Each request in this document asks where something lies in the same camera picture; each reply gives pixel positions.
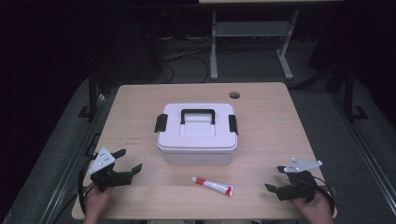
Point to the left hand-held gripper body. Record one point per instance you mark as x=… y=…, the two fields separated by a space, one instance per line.
x=101 y=161

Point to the red and white tube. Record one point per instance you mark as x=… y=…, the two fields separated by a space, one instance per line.
x=214 y=186

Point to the black metal stand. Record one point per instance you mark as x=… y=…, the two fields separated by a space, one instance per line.
x=92 y=93
x=349 y=96

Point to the aluminium floor rail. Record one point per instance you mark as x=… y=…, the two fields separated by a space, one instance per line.
x=71 y=165
x=364 y=146

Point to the grey-legged background table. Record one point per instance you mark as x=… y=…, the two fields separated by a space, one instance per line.
x=249 y=28

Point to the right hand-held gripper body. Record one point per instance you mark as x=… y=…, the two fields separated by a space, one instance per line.
x=300 y=186

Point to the person's left hand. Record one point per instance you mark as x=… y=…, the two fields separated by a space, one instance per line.
x=96 y=203

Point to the person's right hand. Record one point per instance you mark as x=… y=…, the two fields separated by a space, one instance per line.
x=316 y=211

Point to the white plastic storage box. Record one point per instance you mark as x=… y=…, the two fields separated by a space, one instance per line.
x=197 y=158

